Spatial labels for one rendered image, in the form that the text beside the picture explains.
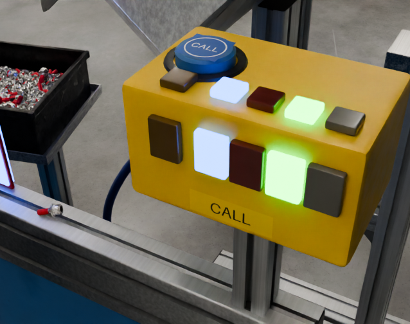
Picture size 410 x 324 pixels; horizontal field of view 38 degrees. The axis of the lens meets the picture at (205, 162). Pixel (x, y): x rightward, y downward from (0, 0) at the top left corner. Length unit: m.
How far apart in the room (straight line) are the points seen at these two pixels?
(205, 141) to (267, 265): 0.14
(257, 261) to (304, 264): 1.28
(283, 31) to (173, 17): 0.22
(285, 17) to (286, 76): 0.51
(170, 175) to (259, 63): 0.09
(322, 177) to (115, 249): 0.28
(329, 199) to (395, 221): 0.67
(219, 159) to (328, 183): 0.07
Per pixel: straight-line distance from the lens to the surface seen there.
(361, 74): 0.40
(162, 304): 0.56
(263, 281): 0.48
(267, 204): 0.37
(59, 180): 0.89
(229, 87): 0.36
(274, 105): 0.35
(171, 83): 0.37
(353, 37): 2.98
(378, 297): 1.14
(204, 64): 0.38
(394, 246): 1.04
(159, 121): 0.37
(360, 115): 0.34
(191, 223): 1.84
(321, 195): 0.34
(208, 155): 0.36
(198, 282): 0.53
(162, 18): 0.74
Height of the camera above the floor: 1.26
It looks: 37 degrees down
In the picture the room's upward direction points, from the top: 1 degrees counter-clockwise
